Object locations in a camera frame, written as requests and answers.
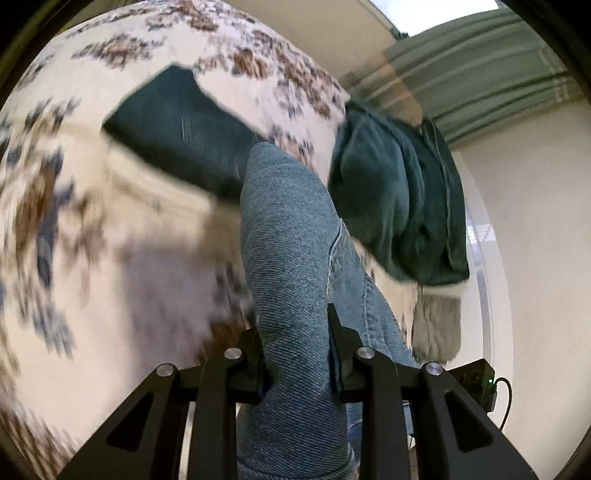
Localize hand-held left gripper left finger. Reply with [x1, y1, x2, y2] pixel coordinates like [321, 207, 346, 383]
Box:
[58, 327, 274, 480]

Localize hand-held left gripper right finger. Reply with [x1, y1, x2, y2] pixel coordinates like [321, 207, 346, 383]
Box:
[325, 302, 541, 480]

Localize light blue jeans pants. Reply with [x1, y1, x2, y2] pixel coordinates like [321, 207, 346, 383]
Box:
[235, 141, 422, 480]

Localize folded cream pants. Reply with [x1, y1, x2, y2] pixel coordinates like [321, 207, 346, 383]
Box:
[60, 134, 243, 264]

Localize grey knitted cloth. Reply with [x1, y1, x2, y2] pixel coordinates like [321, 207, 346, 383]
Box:
[410, 285, 463, 366]

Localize black power strip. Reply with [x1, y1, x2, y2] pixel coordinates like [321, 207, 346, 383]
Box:
[449, 357, 498, 412]

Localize white headboard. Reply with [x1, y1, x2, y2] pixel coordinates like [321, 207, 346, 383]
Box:
[451, 151, 514, 418]

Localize teal plush blanket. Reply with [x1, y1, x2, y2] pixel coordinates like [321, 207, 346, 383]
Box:
[327, 99, 472, 288]

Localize floral bed cover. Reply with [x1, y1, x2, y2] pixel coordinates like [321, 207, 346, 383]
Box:
[0, 0, 419, 480]

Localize folded dark blue jeans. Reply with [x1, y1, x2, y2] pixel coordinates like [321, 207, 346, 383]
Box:
[102, 65, 274, 205]

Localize green striped curtain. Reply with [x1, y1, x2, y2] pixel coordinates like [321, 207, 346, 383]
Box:
[341, 8, 583, 145]

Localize black cable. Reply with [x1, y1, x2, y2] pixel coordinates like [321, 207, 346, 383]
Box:
[492, 377, 513, 428]

